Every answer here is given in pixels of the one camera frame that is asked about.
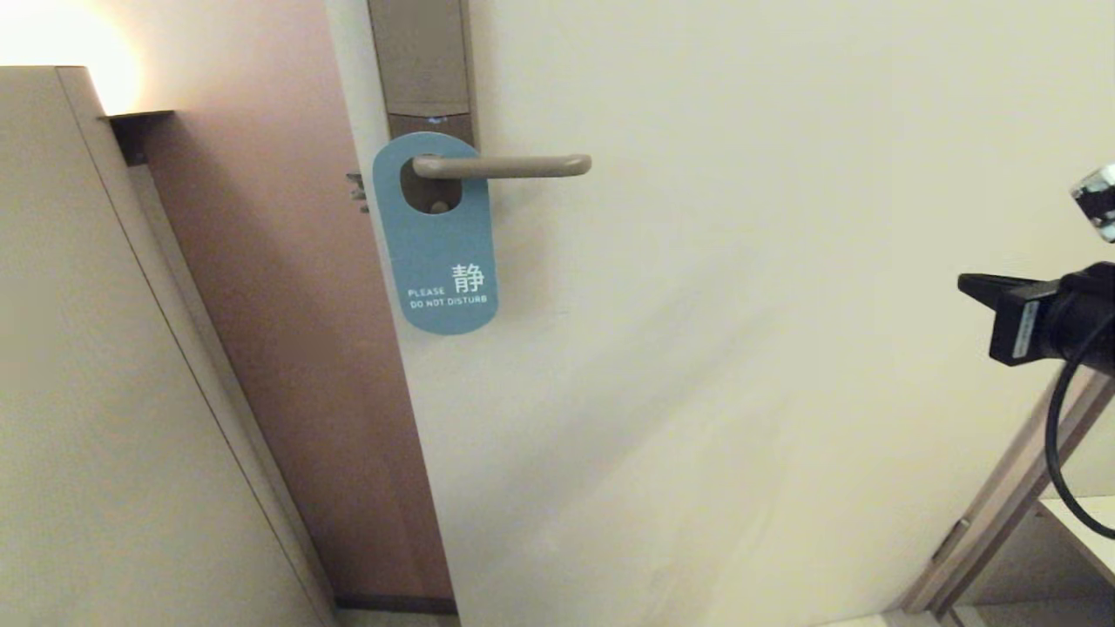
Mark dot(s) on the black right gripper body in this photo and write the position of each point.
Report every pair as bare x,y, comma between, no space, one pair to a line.
1023,331

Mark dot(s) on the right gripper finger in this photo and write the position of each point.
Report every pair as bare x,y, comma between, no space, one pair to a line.
984,287

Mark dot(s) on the blue do-not-disturb door sign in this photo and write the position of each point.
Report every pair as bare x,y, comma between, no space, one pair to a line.
444,252

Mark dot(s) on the white door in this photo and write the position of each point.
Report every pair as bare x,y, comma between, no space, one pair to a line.
697,392

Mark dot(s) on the brown door lock plate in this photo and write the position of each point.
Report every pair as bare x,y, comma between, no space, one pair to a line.
422,52

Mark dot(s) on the small metal latch plate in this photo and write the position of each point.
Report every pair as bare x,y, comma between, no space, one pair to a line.
357,192

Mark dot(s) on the dark baseboard strip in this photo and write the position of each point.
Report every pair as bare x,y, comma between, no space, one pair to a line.
392,603

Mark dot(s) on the black right camera bracket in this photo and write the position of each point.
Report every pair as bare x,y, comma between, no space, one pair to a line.
1093,279

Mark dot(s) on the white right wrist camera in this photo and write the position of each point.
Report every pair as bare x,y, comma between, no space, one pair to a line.
1099,200

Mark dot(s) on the brown closet door frame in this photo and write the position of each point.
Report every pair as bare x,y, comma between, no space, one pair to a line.
984,531

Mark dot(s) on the brown frame hinge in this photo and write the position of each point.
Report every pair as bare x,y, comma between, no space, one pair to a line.
949,540

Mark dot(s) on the dark wall lamp bracket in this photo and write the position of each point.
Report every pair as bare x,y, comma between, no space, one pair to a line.
139,131

